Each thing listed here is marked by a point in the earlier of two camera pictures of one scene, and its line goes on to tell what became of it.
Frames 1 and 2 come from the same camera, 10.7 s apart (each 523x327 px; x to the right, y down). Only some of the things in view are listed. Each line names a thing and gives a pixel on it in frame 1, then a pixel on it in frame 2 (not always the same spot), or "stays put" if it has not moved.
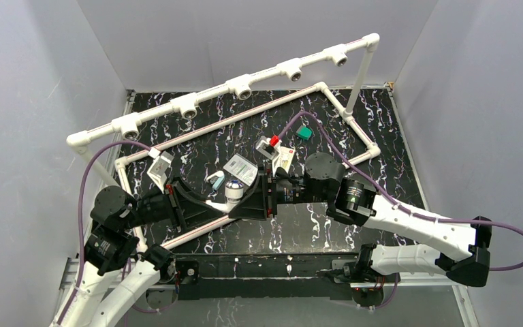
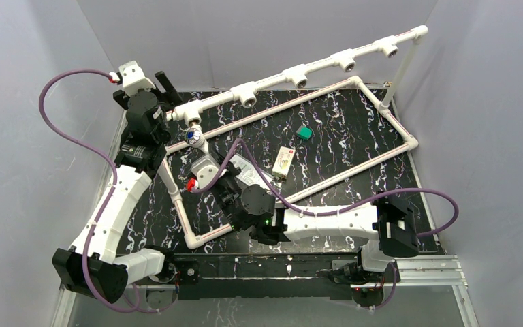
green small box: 304,132 stays put
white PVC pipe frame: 365,45 → 249,92
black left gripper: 185,208 → 173,101
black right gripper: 253,205 → 231,171
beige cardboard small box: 283,159 stays put
